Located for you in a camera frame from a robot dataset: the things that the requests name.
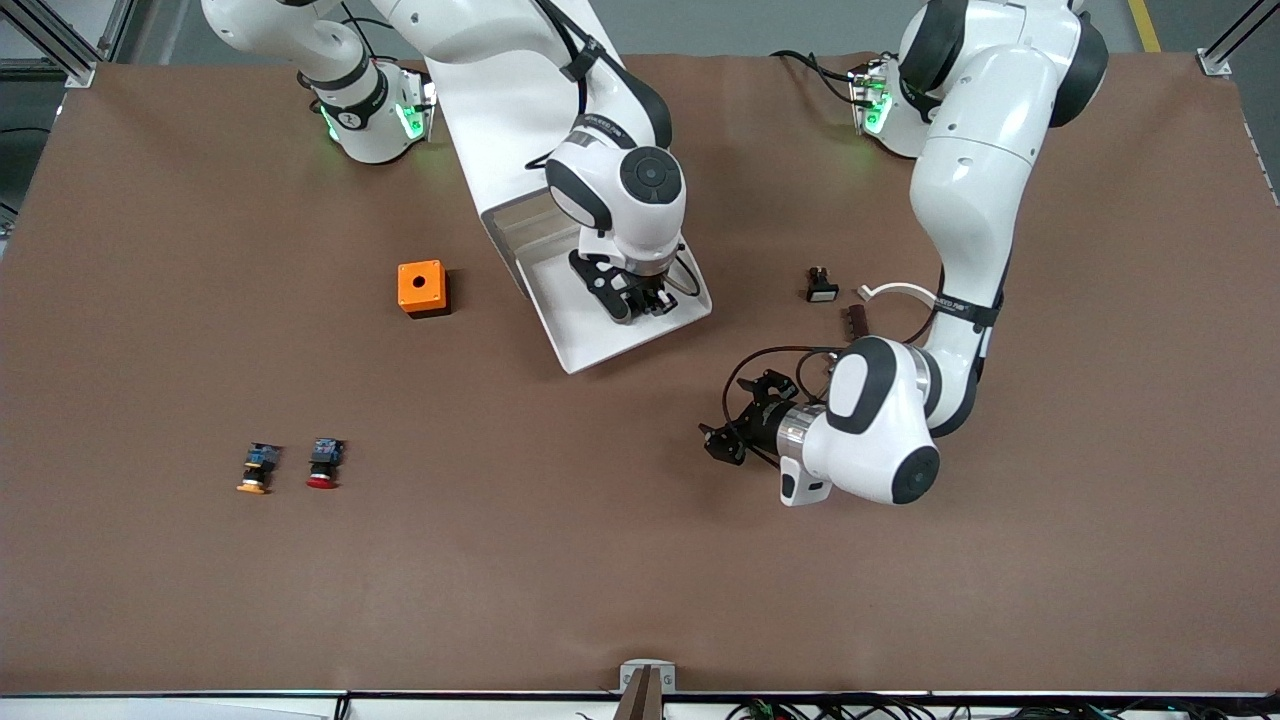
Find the grey metal table bracket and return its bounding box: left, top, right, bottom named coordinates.
left=620, top=659, right=678, bottom=696

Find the orange button enclosure box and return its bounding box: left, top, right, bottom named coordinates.
left=397, top=260, right=451, bottom=319

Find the yellow mushroom push button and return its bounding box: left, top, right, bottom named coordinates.
left=236, top=442, right=283, bottom=496

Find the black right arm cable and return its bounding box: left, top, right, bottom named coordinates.
left=525, top=0, right=703, bottom=298

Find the white curved plastic bracket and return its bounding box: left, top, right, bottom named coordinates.
left=858, top=283, right=943, bottom=307

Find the black cable bundle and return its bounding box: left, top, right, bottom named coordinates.
left=730, top=695, right=1101, bottom=720

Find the brown tapered strip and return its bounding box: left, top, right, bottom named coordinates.
left=613, top=667, right=666, bottom=720

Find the aluminium frame post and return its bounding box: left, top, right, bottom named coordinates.
left=1197, top=0, right=1280, bottom=78
left=0, top=0, right=136, bottom=89

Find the black base cable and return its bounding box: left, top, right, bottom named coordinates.
left=770, top=48, right=861, bottom=106

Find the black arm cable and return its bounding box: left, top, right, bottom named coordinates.
left=525, top=0, right=703, bottom=298
left=722, top=345, right=851, bottom=421

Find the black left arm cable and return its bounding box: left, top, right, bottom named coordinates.
left=722, top=345, right=851, bottom=421

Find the red mushroom push button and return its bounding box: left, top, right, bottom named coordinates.
left=305, top=437, right=347, bottom=491

